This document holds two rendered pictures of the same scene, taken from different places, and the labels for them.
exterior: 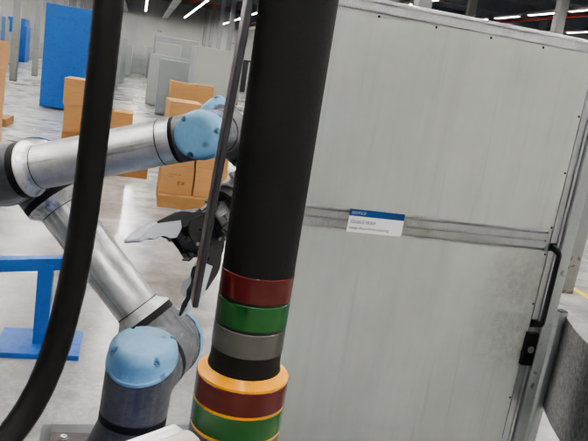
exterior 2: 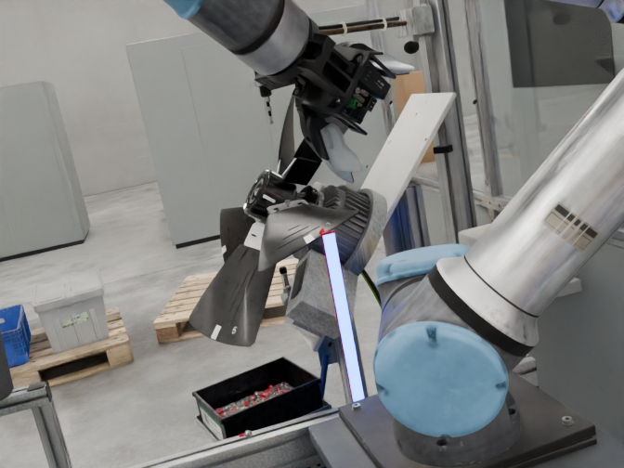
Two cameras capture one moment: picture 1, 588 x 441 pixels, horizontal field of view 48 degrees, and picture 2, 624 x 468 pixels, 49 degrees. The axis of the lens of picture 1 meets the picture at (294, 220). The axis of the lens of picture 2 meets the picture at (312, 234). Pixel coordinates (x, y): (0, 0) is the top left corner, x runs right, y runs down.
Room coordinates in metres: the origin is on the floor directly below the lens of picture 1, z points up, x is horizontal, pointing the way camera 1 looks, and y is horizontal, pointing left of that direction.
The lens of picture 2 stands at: (1.80, 0.14, 1.46)
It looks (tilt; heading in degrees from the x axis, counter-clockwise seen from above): 13 degrees down; 183
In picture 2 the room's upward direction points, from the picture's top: 11 degrees counter-clockwise
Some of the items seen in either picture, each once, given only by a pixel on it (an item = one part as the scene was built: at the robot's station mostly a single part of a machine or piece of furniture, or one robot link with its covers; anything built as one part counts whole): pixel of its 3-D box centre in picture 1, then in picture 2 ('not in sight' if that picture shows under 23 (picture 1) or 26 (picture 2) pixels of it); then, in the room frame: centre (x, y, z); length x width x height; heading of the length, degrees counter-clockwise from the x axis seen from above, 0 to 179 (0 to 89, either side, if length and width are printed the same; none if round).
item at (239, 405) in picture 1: (241, 383); not in sight; (0.29, 0.01, 1.58); 0.04 x 0.04 x 0.01
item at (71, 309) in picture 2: not in sight; (73, 309); (-2.26, -1.66, 0.31); 0.60 x 0.42 x 0.33; 22
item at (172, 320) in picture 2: not in sight; (257, 292); (-2.72, -0.57, 0.07); 1.20 x 1.00 x 0.15; 89
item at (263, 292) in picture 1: (256, 280); not in sight; (0.29, 0.01, 1.63); 0.03 x 0.03 x 0.01
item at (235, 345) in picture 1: (248, 332); not in sight; (0.29, 0.01, 1.60); 0.03 x 0.03 x 0.01
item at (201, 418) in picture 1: (237, 408); not in sight; (0.29, 0.01, 1.56); 0.04 x 0.04 x 0.01
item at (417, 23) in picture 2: not in sight; (415, 21); (-0.19, 0.42, 1.55); 0.10 x 0.07 x 0.09; 140
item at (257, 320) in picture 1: (252, 307); not in sight; (0.29, 0.01, 1.62); 0.03 x 0.03 x 0.01
